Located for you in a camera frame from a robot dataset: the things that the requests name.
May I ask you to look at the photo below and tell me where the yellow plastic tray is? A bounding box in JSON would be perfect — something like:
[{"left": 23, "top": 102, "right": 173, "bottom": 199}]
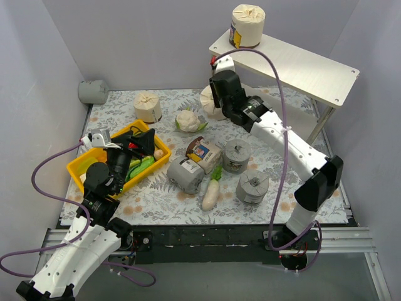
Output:
[{"left": 66, "top": 120, "right": 171, "bottom": 194}]

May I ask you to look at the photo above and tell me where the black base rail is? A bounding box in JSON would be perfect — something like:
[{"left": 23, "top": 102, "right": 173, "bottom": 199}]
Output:
[{"left": 110, "top": 224, "right": 333, "bottom": 270}]

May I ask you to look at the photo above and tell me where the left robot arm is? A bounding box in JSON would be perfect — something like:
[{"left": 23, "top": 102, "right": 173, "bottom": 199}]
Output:
[{"left": 16, "top": 127, "right": 155, "bottom": 300}]

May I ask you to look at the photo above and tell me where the green vegetable in tray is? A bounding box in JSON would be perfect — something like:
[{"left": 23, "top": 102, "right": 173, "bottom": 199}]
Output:
[{"left": 125, "top": 156, "right": 155, "bottom": 182}]

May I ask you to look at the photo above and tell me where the cream roll with cartoon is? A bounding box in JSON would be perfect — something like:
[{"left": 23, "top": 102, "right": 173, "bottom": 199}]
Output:
[{"left": 185, "top": 136, "right": 222, "bottom": 174}]

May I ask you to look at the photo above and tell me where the cream roll with label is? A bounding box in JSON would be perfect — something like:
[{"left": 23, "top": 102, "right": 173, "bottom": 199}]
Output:
[{"left": 200, "top": 86, "right": 226, "bottom": 120}]

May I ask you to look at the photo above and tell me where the grey roll with logo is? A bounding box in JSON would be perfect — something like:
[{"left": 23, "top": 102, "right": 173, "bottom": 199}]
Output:
[{"left": 222, "top": 139, "right": 251, "bottom": 174}]

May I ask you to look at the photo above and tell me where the grey roll front right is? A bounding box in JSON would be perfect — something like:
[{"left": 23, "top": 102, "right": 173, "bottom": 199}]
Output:
[{"left": 236, "top": 169, "right": 269, "bottom": 205}]

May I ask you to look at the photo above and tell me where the grey roll by wall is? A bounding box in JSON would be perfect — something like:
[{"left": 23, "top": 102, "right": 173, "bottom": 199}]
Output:
[{"left": 78, "top": 80, "right": 109, "bottom": 105}]

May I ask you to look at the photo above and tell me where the white daikon radish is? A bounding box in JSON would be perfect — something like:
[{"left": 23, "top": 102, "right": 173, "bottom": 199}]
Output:
[{"left": 202, "top": 166, "right": 222, "bottom": 211}]

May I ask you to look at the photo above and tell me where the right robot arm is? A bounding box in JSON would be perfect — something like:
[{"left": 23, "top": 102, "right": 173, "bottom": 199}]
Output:
[{"left": 209, "top": 70, "right": 343, "bottom": 251}]

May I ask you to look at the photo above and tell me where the grey roll lying down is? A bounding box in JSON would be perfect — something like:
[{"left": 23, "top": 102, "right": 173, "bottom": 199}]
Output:
[{"left": 167, "top": 156, "right": 205, "bottom": 194}]

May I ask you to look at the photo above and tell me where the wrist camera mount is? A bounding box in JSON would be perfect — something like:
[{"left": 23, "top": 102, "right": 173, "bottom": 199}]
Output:
[
  {"left": 210, "top": 55, "right": 235, "bottom": 75},
  {"left": 80, "top": 128, "right": 122, "bottom": 150}
]

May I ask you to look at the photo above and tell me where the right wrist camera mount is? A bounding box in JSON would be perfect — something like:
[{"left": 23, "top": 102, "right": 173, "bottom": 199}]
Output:
[{"left": 210, "top": 55, "right": 235, "bottom": 75}]

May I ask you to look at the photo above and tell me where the white two-tier shelf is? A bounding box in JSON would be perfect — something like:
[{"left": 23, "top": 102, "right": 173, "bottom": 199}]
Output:
[{"left": 207, "top": 24, "right": 360, "bottom": 158}]

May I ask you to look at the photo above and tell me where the white cauliflower with leaves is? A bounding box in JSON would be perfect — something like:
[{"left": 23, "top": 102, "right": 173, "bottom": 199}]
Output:
[{"left": 175, "top": 107, "right": 208, "bottom": 132}]

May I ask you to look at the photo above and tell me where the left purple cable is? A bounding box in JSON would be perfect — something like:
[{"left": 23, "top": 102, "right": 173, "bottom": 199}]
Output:
[{"left": 0, "top": 139, "right": 157, "bottom": 287}]

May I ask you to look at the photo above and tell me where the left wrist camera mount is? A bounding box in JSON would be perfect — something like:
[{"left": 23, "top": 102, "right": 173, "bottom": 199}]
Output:
[{"left": 80, "top": 128, "right": 122, "bottom": 150}]

